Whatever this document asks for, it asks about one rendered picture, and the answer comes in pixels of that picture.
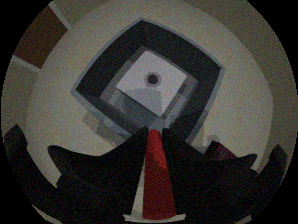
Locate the white square plate with hole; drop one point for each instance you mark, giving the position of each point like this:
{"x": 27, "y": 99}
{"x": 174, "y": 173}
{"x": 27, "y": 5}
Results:
{"x": 151, "y": 82}

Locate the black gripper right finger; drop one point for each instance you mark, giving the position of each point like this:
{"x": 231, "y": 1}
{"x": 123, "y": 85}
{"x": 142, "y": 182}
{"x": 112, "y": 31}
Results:
{"x": 193, "y": 175}

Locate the red peg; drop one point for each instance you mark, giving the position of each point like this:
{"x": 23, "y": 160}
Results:
{"x": 158, "y": 202}

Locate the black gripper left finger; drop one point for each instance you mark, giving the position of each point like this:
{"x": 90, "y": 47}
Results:
{"x": 117, "y": 172}

